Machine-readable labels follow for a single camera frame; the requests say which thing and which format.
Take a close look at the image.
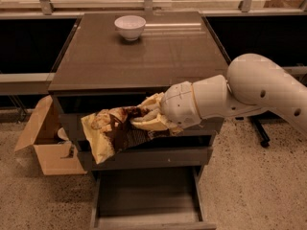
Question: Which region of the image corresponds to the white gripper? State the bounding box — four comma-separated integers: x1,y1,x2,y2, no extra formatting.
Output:
130,81,201,131

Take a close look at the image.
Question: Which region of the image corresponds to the brown chip bag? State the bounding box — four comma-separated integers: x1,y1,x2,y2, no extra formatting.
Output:
81,106,182,164

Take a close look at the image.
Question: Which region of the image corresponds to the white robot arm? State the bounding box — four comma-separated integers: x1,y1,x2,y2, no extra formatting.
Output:
131,54,307,134

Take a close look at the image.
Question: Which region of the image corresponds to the middle drawer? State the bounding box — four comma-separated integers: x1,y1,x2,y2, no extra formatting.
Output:
78,135,214,171

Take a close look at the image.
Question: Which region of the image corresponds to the dark brown drawer cabinet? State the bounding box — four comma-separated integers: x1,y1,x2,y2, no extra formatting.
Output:
47,11,239,230

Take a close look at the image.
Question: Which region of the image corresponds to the top drawer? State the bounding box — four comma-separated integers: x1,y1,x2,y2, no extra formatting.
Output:
58,91,224,136

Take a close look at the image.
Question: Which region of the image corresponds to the open bottom drawer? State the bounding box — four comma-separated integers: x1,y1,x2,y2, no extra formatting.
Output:
90,167,216,230

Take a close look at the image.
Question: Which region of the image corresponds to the white ceramic bowl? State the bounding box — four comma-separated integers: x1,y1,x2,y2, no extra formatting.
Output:
114,15,146,41

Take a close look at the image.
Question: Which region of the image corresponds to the white cup in box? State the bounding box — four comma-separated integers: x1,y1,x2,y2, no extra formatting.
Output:
57,127,69,141

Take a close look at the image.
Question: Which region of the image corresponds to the open cardboard box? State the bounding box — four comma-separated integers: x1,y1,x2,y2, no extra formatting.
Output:
14,96,86,175

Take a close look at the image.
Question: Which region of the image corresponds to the black wheeled stand leg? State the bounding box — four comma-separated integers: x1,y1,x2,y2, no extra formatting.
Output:
248,116,271,149

